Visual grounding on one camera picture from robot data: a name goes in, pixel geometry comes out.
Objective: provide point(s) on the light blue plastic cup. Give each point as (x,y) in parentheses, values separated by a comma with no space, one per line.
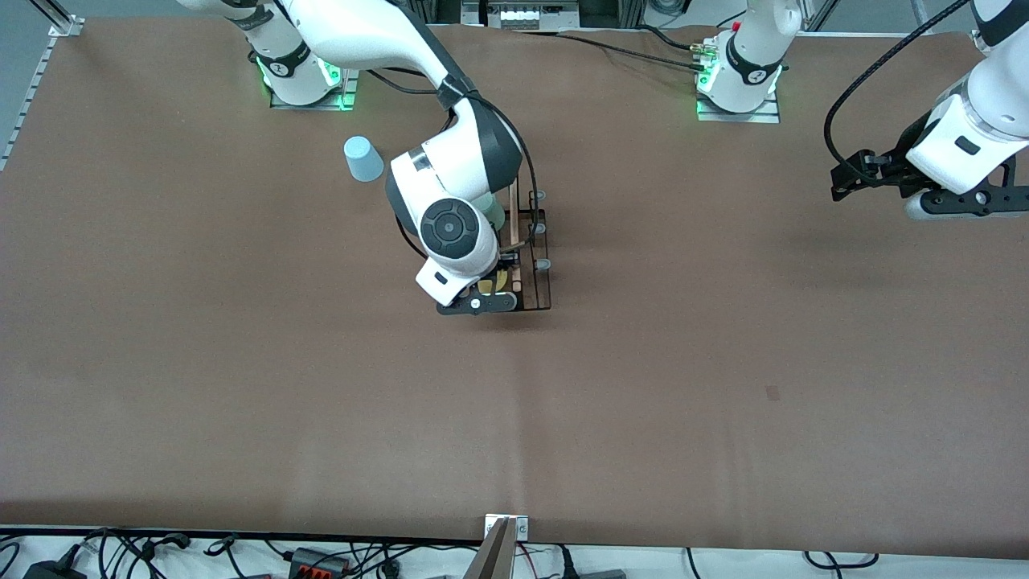
(363,161)

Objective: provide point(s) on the aluminium arm base plate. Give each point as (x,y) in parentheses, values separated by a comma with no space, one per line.
(739,117)
(321,103)

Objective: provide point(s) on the dark equipment frame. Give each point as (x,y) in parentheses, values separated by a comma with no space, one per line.
(611,12)

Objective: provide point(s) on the short aluminium extrusion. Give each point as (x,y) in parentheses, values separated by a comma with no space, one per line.
(920,14)
(68,24)
(820,14)

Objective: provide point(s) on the small grey metal bracket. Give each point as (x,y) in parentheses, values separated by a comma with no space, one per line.
(522,527)

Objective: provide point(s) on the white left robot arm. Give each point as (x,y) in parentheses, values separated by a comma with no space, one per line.
(752,68)

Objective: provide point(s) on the perforated aluminium rail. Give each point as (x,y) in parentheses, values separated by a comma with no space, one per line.
(20,121)

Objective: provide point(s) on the yellow plastic cup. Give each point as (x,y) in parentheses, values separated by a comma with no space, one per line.
(488,286)

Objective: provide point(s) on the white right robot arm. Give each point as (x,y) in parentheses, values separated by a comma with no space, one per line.
(450,165)

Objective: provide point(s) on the large table cover sheet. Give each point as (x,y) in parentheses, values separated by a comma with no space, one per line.
(563,442)

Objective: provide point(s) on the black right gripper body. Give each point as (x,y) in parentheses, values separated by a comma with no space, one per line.
(506,258)

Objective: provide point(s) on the orange lever connector block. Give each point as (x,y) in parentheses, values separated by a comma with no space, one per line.
(317,563)

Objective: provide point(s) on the white power strip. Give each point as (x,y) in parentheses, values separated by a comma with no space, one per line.
(522,16)

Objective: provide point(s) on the brown slanted post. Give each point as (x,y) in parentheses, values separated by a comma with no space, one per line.
(492,559)

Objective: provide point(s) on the black power adapter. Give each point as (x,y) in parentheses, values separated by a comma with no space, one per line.
(52,572)

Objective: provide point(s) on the pale green plastic cup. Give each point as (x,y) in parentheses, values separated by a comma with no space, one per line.
(496,215)

